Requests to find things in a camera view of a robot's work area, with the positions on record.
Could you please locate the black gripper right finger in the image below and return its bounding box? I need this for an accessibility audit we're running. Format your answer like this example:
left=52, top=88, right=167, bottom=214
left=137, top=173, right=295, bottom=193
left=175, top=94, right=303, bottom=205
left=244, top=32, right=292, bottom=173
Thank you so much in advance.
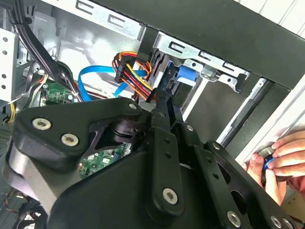
left=165, top=94, right=301, bottom=229

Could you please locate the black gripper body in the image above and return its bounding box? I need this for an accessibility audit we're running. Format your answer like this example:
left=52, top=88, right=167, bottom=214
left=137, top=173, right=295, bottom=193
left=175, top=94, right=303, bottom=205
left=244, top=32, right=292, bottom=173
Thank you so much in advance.
left=47, top=148, right=226, bottom=229

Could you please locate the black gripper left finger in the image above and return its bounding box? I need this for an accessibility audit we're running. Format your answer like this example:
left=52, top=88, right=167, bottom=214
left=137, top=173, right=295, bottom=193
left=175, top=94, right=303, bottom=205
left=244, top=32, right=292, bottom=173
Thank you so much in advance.
left=4, top=88, right=186, bottom=217

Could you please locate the blue data wire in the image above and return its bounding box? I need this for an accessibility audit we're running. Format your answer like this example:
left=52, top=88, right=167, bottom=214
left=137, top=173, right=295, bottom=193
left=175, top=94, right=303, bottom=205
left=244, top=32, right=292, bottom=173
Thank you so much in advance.
left=78, top=64, right=150, bottom=101

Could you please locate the round black tool blue ring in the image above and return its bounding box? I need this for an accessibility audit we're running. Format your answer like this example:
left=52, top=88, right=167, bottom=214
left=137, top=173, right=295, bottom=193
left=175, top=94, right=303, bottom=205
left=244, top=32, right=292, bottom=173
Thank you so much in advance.
left=258, top=146, right=278, bottom=186

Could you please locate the orange red power wire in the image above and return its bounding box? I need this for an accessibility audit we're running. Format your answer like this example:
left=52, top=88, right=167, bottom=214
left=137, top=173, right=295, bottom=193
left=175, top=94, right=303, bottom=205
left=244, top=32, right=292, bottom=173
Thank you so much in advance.
left=111, top=51, right=164, bottom=104

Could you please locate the hard disk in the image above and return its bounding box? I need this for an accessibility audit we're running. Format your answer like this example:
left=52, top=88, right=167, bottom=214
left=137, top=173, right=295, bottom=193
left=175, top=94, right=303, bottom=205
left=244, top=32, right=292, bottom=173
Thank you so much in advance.
left=149, top=46, right=198, bottom=93

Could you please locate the person's bare hand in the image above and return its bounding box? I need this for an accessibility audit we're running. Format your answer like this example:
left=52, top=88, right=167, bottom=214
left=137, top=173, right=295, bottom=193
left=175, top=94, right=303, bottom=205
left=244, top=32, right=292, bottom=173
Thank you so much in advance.
left=244, top=130, right=305, bottom=207

